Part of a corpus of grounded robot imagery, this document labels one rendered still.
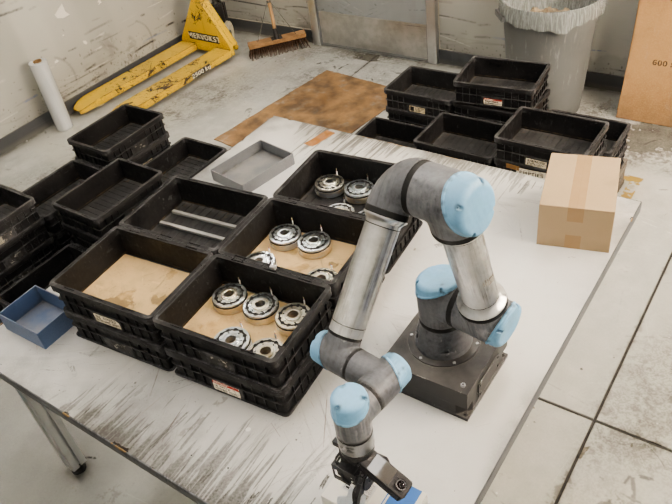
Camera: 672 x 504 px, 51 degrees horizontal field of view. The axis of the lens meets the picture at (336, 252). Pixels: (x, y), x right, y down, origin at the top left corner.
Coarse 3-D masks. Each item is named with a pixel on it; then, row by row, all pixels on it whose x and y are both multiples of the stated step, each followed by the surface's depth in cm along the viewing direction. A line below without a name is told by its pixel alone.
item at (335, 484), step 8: (336, 480) 156; (328, 488) 155; (336, 488) 154; (344, 488) 154; (376, 488) 153; (416, 488) 152; (328, 496) 153; (336, 496) 153; (368, 496) 152; (376, 496) 152; (384, 496) 151; (408, 496) 151; (416, 496) 150; (424, 496) 150
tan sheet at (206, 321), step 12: (204, 312) 201; (216, 312) 200; (240, 312) 199; (192, 324) 197; (204, 324) 197; (216, 324) 196; (228, 324) 196; (252, 336) 191; (264, 336) 190; (276, 336) 190
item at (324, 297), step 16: (224, 256) 203; (272, 272) 195; (320, 304) 183; (160, 320) 186; (304, 320) 179; (192, 336) 180; (208, 336) 179; (224, 352) 177; (240, 352) 173; (288, 352) 174; (272, 368) 170
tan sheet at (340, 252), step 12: (264, 240) 223; (252, 252) 219; (276, 252) 218; (288, 252) 217; (336, 252) 214; (348, 252) 213; (288, 264) 212; (300, 264) 212; (312, 264) 211; (324, 264) 210; (336, 264) 210
